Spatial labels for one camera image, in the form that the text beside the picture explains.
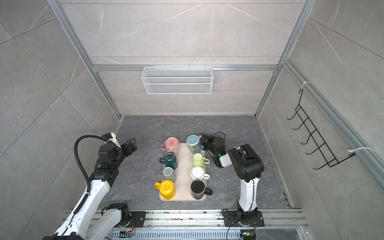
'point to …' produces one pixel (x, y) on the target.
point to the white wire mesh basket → (177, 80)
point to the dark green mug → (170, 160)
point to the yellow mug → (167, 189)
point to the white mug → (198, 173)
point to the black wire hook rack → (330, 158)
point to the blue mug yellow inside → (194, 143)
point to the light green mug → (199, 160)
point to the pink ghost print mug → (171, 145)
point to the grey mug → (168, 173)
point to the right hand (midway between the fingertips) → (199, 132)
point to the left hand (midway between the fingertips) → (128, 138)
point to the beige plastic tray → (183, 179)
